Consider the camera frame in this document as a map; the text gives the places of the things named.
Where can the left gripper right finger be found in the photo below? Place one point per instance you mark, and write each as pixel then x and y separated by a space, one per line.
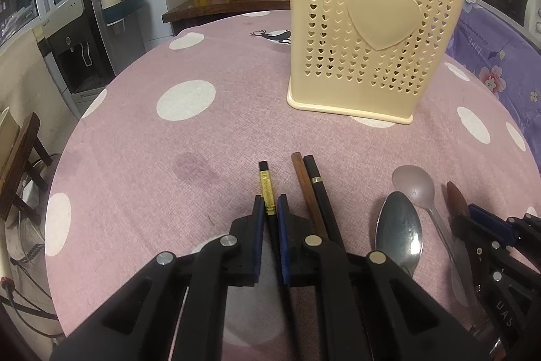
pixel 368 308

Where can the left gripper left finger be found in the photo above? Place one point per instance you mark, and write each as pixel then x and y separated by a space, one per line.
pixel 174 307

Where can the dark wooden spoon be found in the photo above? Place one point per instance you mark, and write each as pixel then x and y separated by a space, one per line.
pixel 456 202

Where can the black gold-banded chopstick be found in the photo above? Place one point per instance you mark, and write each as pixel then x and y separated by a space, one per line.
pixel 273 229

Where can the shiny steel spoon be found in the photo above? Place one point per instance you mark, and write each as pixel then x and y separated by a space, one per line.
pixel 399 232

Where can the brown wooden chopstick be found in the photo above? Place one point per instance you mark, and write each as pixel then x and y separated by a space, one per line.
pixel 308 193

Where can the matte grey metal spoon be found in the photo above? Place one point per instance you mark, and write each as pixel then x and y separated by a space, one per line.
pixel 418 186

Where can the purple floral cloth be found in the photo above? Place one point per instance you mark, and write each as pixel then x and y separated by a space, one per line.
pixel 505 62

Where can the wooden stool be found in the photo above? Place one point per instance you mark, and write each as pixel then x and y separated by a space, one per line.
pixel 18 164

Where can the white microwave oven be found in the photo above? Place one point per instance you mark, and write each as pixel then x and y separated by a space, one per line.
pixel 523 15

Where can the cream plastic utensil holder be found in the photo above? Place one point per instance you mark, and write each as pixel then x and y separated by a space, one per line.
pixel 367 58

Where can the water dispenser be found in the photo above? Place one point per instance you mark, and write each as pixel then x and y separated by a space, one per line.
pixel 85 47

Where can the dark wooden counter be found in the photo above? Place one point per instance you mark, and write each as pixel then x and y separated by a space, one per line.
pixel 200 12

